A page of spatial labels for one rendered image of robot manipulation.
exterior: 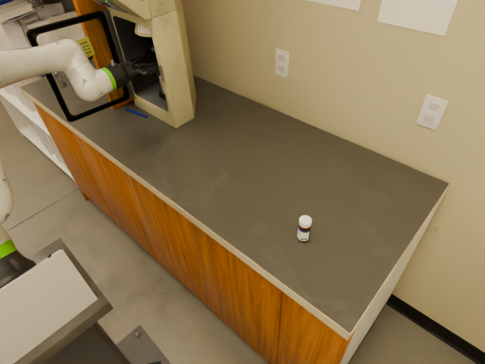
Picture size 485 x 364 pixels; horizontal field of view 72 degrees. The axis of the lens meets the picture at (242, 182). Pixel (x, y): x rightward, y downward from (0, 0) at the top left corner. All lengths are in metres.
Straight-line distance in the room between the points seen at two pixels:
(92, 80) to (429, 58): 1.15
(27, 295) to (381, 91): 1.23
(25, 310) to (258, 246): 0.61
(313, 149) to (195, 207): 0.54
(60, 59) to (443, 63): 1.26
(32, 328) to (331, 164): 1.07
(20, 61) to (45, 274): 0.70
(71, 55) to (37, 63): 0.14
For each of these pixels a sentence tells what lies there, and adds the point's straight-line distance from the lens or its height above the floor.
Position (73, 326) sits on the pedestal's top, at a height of 0.94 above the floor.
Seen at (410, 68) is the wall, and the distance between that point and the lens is 1.29.
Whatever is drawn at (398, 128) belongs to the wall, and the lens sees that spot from 1.39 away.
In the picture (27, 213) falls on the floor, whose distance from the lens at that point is 2.94.
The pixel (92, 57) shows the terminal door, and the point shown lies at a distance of 1.64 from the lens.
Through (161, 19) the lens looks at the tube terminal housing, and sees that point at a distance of 1.38.
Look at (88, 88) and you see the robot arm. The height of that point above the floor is 1.22.
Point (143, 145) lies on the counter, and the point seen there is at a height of 0.94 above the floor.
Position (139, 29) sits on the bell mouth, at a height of 1.34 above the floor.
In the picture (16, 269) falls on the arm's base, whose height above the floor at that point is 1.09.
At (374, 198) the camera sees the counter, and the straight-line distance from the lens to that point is 1.25.
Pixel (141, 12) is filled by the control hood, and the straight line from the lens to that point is 1.34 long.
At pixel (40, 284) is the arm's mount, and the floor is 1.12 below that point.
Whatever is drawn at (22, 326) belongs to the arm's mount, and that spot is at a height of 1.04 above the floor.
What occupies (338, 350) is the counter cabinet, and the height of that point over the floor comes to 0.74.
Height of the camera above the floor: 1.80
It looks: 44 degrees down
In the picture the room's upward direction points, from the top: 3 degrees counter-clockwise
